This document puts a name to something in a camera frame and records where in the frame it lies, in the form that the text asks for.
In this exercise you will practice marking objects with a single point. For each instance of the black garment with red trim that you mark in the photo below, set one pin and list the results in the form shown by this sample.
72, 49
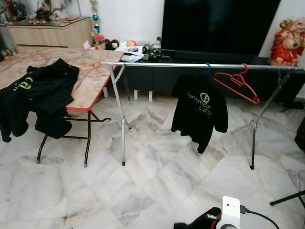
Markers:
195, 222

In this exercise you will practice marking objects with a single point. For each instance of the red plastic hanger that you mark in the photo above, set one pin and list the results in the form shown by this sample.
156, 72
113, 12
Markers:
238, 79

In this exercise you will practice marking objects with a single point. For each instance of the blue plastic hanger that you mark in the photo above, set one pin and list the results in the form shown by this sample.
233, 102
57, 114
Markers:
208, 70

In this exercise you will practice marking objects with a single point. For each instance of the red laughing buddha statue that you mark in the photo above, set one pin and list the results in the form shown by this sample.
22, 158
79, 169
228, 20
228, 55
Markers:
286, 47

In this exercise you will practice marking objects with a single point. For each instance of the black tripod stand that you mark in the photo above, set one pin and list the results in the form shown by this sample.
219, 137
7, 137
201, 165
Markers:
286, 198

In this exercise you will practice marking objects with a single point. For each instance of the black shirt with green logo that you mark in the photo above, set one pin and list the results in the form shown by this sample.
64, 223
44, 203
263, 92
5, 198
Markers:
200, 114
47, 90

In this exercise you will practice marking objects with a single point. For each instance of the black flat television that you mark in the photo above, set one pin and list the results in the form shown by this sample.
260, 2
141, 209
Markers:
219, 24

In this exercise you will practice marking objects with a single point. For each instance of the black tv cabinet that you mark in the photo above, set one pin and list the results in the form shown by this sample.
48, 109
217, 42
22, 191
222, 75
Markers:
157, 78

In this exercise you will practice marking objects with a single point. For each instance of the silver metal clothes rack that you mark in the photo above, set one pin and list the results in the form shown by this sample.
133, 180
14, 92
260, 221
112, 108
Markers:
157, 64

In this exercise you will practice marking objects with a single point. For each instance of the small dark gadgets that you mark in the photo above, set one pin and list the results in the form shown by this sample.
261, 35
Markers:
152, 53

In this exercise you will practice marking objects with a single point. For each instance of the white paper stack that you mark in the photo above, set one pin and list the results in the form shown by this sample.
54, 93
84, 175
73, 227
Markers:
129, 53

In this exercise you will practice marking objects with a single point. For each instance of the small orange ball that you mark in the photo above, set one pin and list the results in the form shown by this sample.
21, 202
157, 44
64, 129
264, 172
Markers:
131, 43

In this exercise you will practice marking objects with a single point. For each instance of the dark plush toys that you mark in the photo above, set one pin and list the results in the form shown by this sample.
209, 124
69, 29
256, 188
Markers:
112, 44

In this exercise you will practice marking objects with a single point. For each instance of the red lidded jar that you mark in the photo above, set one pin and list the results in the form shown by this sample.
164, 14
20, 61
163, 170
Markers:
99, 42

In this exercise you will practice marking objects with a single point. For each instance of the marble-top folding table red edge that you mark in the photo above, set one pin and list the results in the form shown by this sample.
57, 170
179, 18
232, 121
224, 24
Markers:
90, 71

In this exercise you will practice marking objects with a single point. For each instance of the hanging blue gold charm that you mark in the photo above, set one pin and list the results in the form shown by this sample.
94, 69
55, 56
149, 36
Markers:
95, 16

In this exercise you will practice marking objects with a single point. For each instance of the beige wooden cabinet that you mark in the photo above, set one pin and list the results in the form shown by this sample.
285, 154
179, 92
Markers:
47, 34

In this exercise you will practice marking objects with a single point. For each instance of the dark decorative ornament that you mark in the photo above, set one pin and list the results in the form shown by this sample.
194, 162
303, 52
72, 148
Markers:
45, 13

